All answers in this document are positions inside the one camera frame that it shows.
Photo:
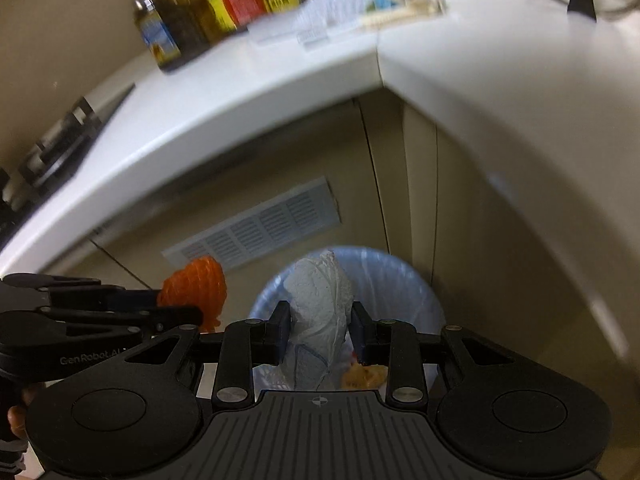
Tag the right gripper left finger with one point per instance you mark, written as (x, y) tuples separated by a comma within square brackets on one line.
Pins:
[(248, 344)]

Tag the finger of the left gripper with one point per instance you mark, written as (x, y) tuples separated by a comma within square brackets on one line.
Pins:
[(47, 325), (28, 291)]

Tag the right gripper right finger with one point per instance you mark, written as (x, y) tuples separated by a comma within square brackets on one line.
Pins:
[(395, 345)]

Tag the orange snack bag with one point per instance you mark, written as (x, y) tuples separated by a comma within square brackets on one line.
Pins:
[(359, 377)]

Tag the orange foam fruit net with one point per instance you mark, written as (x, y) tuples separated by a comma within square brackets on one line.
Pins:
[(202, 284)]

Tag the white tissue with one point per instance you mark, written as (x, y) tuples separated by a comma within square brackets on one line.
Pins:
[(321, 298)]

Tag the cream foam strip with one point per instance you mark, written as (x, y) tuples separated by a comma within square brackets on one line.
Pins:
[(415, 10)]

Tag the bubble wrap sheet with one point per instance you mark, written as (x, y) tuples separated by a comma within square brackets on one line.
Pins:
[(317, 20)]

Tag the person left hand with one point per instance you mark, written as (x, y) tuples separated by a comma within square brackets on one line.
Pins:
[(17, 412)]

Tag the cabinet vent grille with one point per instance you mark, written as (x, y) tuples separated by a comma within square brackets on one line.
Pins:
[(263, 229)]

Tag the black gas stove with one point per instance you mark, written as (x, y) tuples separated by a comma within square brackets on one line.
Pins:
[(52, 161)]

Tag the large dark oil bottle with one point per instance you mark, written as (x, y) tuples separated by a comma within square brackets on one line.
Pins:
[(170, 31)]

